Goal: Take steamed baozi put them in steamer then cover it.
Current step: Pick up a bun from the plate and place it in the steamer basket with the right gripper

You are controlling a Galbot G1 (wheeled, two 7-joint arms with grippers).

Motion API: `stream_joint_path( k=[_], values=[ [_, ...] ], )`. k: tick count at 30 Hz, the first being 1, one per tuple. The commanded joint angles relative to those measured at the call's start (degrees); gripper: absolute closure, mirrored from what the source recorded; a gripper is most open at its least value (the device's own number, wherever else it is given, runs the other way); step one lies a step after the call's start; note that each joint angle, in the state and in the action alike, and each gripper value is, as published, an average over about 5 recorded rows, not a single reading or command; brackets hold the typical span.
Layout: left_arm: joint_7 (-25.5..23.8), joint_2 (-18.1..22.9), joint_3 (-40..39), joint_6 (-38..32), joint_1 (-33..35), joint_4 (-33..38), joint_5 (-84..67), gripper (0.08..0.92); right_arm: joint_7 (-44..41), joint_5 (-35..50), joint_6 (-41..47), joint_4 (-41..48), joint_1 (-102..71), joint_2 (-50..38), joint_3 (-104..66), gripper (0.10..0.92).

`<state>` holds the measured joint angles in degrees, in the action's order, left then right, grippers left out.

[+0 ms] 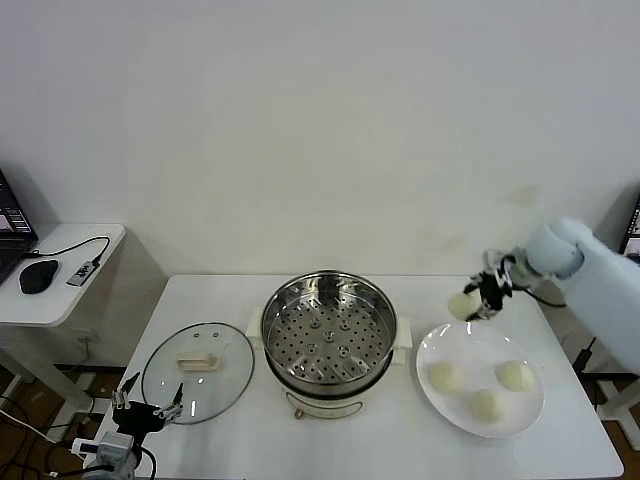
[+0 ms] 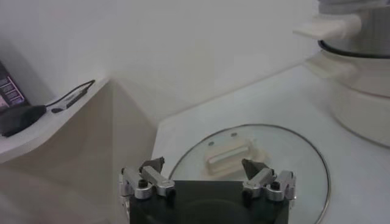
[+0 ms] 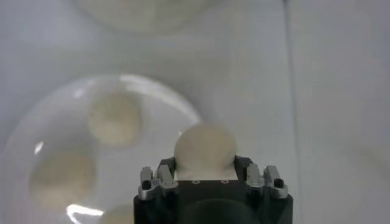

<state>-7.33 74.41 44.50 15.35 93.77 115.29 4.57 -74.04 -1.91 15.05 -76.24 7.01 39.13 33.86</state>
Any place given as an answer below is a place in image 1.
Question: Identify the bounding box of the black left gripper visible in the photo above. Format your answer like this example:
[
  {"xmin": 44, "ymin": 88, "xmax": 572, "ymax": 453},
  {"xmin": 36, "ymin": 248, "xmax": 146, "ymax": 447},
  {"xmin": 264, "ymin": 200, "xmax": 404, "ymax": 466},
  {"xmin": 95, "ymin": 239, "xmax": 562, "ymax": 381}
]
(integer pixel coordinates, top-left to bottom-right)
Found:
[{"xmin": 111, "ymin": 371, "xmax": 186, "ymax": 435}]

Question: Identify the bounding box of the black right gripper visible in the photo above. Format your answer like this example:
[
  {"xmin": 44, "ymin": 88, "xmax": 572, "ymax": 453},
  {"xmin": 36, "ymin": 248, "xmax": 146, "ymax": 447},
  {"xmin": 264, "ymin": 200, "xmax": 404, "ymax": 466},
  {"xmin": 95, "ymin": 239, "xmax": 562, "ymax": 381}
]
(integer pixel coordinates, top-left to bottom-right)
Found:
[{"xmin": 462, "ymin": 272, "xmax": 516, "ymax": 324}]

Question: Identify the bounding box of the white steamed baozi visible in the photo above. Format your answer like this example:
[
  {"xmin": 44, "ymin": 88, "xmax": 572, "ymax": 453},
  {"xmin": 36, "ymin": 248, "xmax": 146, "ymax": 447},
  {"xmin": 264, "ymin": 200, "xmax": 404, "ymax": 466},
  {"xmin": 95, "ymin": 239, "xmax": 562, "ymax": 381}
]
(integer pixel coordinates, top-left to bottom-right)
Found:
[
  {"xmin": 428, "ymin": 362, "xmax": 464, "ymax": 394},
  {"xmin": 468, "ymin": 388, "xmax": 507, "ymax": 425},
  {"xmin": 448, "ymin": 292, "xmax": 479, "ymax": 321},
  {"xmin": 495, "ymin": 359, "xmax": 535, "ymax": 394}
]

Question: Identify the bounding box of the glass lid with cream handle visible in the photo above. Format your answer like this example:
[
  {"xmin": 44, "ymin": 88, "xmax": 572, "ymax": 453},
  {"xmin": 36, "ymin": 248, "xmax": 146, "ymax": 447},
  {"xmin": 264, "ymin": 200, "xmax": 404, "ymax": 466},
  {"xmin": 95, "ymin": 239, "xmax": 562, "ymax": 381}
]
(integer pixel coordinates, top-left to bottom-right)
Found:
[{"xmin": 141, "ymin": 322, "xmax": 256, "ymax": 426}]

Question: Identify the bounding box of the stainless steel steamer basket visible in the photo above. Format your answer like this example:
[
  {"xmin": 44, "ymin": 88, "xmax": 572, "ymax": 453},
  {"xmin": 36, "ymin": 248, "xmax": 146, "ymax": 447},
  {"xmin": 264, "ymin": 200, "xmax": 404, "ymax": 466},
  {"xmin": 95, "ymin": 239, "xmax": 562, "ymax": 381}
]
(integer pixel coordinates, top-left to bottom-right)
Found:
[{"xmin": 246, "ymin": 270, "xmax": 414, "ymax": 392}]

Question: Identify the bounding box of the white round plate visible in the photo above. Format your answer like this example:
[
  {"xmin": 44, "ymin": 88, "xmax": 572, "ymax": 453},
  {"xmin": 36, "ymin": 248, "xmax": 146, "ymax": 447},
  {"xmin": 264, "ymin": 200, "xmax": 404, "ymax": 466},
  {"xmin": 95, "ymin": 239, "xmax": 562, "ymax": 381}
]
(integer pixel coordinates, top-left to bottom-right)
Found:
[{"xmin": 415, "ymin": 322, "xmax": 546, "ymax": 440}]

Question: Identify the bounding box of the white side table with mouse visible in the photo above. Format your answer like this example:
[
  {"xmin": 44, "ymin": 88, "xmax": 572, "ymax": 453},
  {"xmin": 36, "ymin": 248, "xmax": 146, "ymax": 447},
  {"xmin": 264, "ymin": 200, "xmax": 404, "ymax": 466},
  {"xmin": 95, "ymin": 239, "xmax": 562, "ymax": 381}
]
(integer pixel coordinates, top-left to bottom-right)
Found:
[{"xmin": 0, "ymin": 222, "xmax": 169, "ymax": 416}]

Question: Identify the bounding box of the grey usb hub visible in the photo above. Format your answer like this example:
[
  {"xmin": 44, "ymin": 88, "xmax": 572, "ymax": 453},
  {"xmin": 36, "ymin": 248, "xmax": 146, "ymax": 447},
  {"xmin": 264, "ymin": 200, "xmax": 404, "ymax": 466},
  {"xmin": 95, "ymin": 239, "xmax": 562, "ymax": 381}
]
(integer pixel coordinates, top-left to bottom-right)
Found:
[{"xmin": 66, "ymin": 259, "xmax": 100, "ymax": 288}]

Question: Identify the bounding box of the black computer mouse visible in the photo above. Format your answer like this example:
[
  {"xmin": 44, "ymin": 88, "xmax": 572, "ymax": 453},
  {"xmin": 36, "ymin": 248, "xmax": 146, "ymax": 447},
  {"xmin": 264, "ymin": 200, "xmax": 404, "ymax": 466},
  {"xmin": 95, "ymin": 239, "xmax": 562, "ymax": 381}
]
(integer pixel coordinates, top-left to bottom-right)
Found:
[{"xmin": 18, "ymin": 259, "xmax": 60, "ymax": 295}]

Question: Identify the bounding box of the black laptop beside label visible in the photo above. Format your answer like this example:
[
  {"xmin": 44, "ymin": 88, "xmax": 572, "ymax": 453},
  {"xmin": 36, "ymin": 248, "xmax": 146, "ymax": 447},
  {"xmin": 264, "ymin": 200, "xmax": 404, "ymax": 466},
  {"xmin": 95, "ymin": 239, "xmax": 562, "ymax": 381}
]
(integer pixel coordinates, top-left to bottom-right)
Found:
[{"xmin": 619, "ymin": 197, "xmax": 640, "ymax": 257}]

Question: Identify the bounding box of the white electric cooker base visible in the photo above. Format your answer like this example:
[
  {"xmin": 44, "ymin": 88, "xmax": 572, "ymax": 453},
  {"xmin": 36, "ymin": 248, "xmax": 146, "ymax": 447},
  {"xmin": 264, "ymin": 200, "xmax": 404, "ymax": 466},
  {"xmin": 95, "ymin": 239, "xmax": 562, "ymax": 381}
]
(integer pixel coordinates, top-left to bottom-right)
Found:
[{"xmin": 248, "ymin": 334, "xmax": 409, "ymax": 421}]

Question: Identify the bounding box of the black laptop beside mouse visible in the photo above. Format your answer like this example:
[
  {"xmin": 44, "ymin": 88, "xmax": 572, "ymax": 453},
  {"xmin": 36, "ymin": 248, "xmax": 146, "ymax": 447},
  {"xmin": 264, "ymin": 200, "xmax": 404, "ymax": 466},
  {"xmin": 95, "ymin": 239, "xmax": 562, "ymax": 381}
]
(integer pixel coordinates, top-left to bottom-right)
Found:
[{"xmin": 0, "ymin": 166, "xmax": 40, "ymax": 289}]

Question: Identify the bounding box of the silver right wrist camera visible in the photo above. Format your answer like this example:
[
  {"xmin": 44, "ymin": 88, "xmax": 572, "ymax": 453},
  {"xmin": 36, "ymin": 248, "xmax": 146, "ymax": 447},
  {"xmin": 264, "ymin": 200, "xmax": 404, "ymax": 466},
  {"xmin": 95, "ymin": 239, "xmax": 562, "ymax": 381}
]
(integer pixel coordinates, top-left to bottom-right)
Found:
[{"xmin": 482, "ymin": 248, "xmax": 519, "ymax": 275}]

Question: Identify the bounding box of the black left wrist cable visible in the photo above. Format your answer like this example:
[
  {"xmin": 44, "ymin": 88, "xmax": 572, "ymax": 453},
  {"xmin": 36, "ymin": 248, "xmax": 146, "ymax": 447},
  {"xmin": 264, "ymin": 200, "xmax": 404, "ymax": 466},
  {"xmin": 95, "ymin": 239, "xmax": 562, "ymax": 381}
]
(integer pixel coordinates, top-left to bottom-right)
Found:
[{"xmin": 134, "ymin": 444, "xmax": 157, "ymax": 480}]

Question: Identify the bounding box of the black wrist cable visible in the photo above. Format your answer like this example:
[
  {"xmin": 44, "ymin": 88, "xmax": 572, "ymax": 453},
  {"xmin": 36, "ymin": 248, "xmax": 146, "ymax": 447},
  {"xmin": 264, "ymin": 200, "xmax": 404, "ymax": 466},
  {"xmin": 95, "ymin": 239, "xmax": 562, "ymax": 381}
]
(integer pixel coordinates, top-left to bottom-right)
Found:
[
  {"xmin": 134, "ymin": 444, "xmax": 157, "ymax": 480},
  {"xmin": 524, "ymin": 284, "xmax": 569, "ymax": 307}
]

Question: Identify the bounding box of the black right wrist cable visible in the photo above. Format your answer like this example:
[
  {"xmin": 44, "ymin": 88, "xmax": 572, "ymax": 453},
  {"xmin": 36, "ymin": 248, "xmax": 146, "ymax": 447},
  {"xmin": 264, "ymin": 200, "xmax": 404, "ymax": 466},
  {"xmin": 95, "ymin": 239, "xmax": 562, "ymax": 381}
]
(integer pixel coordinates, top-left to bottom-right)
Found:
[{"xmin": 524, "ymin": 284, "xmax": 569, "ymax": 307}]

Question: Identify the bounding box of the white floor cable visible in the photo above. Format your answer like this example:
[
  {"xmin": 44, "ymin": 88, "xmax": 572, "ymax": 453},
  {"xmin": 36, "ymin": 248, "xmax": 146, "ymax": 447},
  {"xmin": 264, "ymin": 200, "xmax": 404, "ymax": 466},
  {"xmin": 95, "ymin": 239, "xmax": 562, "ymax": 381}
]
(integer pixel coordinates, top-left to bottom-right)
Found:
[{"xmin": 0, "ymin": 408, "xmax": 76, "ymax": 449}]

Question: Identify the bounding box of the black cable with adapter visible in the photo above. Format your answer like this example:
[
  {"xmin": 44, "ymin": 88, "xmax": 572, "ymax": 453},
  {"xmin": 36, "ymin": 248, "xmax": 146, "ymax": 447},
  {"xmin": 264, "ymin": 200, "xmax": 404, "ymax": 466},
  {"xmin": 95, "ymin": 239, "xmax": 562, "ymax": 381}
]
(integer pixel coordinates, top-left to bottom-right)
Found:
[{"xmin": 574, "ymin": 337, "xmax": 599, "ymax": 374}]

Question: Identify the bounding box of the black usb cable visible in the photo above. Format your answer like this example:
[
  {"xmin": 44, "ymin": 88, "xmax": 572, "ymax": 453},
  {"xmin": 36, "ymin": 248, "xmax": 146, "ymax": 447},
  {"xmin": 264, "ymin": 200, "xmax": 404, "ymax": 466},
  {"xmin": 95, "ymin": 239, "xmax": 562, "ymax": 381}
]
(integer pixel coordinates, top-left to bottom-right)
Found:
[{"xmin": 22, "ymin": 235, "xmax": 112, "ymax": 264}]

